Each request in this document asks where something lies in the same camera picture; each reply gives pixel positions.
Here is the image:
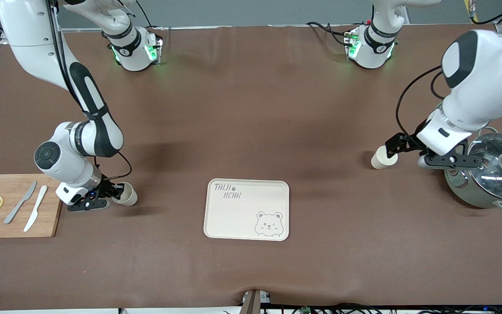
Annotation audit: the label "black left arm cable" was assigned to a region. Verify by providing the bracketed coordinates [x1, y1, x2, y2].
[396, 0, 502, 140]

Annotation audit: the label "black left base cables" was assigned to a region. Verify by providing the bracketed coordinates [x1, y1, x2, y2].
[306, 21, 353, 47]

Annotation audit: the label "white plastic cup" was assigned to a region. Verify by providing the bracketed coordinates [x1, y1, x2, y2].
[112, 182, 138, 206]
[370, 146, 398, 170]

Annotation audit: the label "cream tray with bear print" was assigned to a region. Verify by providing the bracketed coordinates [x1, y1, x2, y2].
[203, 178, 290, 242]

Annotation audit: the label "grey-green electric cooking pot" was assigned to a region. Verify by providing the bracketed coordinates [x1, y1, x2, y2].
[444, 126, 502, 213]

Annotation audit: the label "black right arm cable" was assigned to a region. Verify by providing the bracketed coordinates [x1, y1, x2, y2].
[46, 0, 133, 180]

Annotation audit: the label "grey plastic knife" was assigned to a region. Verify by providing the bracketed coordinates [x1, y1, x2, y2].
[3, 181, 37, 225]

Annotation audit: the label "white plastic knife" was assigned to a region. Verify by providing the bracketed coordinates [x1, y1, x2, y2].
[23, 185, 48, 232]

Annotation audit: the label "brown table cover mat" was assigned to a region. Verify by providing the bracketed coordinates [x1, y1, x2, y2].
[0, 24, 502, 311]

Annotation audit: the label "glass pot lid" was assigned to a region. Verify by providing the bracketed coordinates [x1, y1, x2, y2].
[466, 133, 502, 202]

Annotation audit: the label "wooden cutting board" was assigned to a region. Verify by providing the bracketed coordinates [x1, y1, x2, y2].
[0, 174, 68, 239]

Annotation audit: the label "metal clamp bracket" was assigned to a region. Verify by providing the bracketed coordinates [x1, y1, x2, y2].
[241, 289, 271, 314]

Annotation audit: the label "black right base cable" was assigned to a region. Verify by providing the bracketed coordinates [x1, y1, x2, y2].
[136, 0, 155, 30]

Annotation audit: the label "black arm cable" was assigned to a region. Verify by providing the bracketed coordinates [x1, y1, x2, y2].
[46, 0, 133, 180]
[396, 0, 502, 140]

